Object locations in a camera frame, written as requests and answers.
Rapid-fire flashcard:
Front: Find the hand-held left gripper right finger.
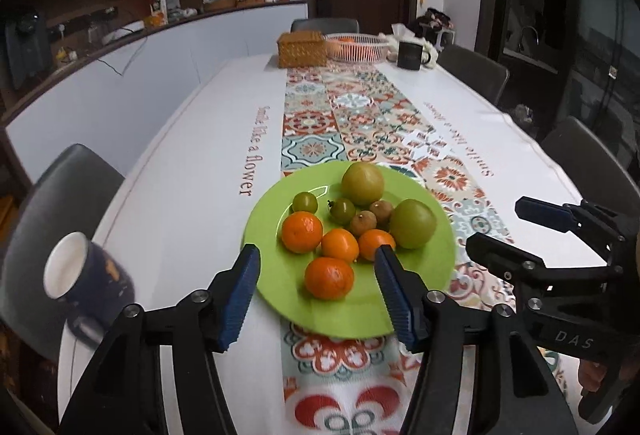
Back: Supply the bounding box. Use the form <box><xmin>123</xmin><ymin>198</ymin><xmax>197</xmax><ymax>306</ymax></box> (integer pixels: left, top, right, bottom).
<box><xmin>374</xmin><ymin>245</ymin><xmax>568</xmax><ymax>435</ymax></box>

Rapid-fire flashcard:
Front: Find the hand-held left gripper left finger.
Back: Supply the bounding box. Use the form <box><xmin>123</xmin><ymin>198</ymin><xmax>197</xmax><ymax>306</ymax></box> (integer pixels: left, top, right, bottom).
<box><xmin>59</xmin><ymin>244</ymin><xmax>262</xmax><ymax>435</ymax></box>

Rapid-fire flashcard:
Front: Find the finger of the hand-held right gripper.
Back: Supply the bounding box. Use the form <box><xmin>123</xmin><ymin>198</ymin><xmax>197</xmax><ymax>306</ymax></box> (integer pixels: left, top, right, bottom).
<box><xmin>466</xmin><ymin>232</ymin><xmax>624</xmax><ymax>289</ymax></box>
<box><xmin>515</xmin><ymin>196</ymin><xmax>640</xmax><ymax>257</ymax></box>

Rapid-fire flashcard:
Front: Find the green plate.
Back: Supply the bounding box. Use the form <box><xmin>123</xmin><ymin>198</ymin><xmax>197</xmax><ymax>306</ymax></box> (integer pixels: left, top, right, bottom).
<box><xmin>241</xmin><ymin>161</ymin><xmax>456</xmax><ymax>340</ymax></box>

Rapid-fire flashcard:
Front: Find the small orange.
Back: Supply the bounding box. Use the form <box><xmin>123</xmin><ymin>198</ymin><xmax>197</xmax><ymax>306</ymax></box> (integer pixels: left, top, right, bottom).
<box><xmin>358</xmin><ymin>229</ymin><xmax>397</xmax><ymax>262</ymax></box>
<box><xmin>320</xmin><ymin>228</ymin><xmax>360</xmax><ymax>263</ymax></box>

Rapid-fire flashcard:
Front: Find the large orange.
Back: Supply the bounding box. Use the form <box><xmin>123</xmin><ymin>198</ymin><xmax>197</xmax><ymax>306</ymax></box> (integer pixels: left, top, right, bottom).
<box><xmin>304</xmin><ymin>257</ymin><xmax>355</xmax><ymax>301</ymax></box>
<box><xmin>281</xmin><ymin>211</ymin><xmax>324</xmax><ymax>254</ymax></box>

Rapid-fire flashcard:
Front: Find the large green fruit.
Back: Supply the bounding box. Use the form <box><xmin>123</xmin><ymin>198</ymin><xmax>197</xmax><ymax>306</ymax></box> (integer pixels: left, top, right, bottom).
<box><xmin>389</xmin><ymin>198</ymin><xmax>438</xmax><ymax>250</ymax></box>

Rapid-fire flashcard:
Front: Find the brown kiwi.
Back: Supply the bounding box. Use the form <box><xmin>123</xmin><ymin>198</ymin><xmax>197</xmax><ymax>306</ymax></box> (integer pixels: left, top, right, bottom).
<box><xmin>369</xmin><ymin>200</ymin><xmax>394</xmax><ymax>225</ymax></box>
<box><xmin>349</xmin><ymin>210</ymin><xmax>378</xmax><ymax>237</ymax></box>

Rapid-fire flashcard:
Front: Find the yellow-green round fruit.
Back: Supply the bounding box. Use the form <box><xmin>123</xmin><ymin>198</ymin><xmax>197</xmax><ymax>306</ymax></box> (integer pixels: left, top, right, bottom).
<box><xmin>341</xmin><ymin>162</ymin><xmax>386</xmax><ymax>206</ymax></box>

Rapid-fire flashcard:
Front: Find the person's right hand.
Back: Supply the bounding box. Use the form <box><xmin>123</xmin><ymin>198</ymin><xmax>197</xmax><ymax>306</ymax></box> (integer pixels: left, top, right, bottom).
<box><xmin>579</xmin><ymin>357</ymin><xmax>608</xmax><ymax>393</ymax></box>

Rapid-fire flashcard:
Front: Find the grey chair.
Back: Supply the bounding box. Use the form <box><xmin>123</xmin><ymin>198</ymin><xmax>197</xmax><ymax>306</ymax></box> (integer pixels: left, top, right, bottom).
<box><xmin>540</xmin><ymin>116</ymin><xmax>640</xmax><ymax>216</ymax></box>
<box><xmin>436</xmin><ymin>44</ymin><xmax>510</xmax><ymax>106</ymax></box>
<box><xmin>0</xmin><ymin>144</ymin><xmax>126</xmax><ymax>361</ymax></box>
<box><xmin>291</xmin><ymin>18</ymin><xmax>360</xmax><ymax>34</ymax></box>

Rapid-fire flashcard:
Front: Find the small green tomato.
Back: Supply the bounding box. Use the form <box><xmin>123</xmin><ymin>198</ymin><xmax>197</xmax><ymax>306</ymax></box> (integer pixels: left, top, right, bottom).
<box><xmin>291</xmin><ymin>191</ymin><xmax>319</xmax><ymax>214</ymax></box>
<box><xmin>327</xmin><ymin>198</ymin><xmax>357</xmax><ymax>223</ymax></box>

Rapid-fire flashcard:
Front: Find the dark blue mug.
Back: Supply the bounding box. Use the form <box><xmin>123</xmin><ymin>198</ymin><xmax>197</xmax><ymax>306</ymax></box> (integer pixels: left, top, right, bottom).
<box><xmin>43</xmin><ymin>231</ymin><xmax>136</xmax><ymax>350</ymax></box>

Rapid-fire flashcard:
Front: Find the patterned table runner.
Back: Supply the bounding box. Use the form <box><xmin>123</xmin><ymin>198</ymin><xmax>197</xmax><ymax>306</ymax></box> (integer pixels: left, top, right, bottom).
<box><xmin>280</xmin><ymin>65</ymin><xmax>571</xmax><ymax>435</ymax></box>

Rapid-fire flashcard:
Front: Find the dark green mug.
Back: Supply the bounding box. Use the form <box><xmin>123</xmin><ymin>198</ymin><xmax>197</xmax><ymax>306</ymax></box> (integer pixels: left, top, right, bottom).
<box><xmin>397</xmin><ymin>41</ymin><xmax>432</xmax><ymax>70</ymax></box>

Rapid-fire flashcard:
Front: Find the black bag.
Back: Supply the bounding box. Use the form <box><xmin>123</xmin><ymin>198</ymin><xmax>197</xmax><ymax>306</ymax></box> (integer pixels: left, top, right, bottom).
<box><xmin>409</xmin><ymin>9</ymin><xmax>456</xmax><ymax>36</ymax></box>

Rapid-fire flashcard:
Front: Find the white plastic bag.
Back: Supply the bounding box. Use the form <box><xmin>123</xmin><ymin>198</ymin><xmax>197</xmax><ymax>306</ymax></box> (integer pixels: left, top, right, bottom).
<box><xmin>380</xmin><ymin>23</ymin><xmax>438</xmax><ymax>63</ymax></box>

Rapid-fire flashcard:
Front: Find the white plastic basket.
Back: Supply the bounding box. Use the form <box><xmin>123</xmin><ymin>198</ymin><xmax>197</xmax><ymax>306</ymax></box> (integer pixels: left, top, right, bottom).
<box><xmin>323</xmin><ymin>33</ymin><xmax>392</xmax><ymax>64</ymax></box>

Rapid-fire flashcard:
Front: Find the wicker box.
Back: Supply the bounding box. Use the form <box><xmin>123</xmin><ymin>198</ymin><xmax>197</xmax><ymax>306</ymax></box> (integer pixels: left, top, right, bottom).
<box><xmin>276</xmin><ymin>31</ymin><xmax>328</xmax><ymax>68</ymax></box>

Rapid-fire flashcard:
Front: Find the orange carton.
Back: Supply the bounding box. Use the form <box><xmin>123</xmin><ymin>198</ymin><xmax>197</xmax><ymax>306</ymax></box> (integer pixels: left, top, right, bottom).
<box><xmin>145</xmin><ymin>0</ymin><xmax>168</xmax><ymax>26</ymax></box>

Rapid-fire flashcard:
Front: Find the black countertop appliance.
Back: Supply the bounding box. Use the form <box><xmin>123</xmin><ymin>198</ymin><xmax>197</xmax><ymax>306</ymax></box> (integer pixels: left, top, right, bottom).
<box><xmin>4</xmin><ymin>12</ymin><xmax>53</xmax><ymax>90</ymax></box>

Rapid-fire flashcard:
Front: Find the black cable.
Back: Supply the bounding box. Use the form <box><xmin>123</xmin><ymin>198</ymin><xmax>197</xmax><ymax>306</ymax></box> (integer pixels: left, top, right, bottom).
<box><xmin>97</xmin><ymin>35</ymin><xmax>148</xmax><ymax>76</ymax></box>

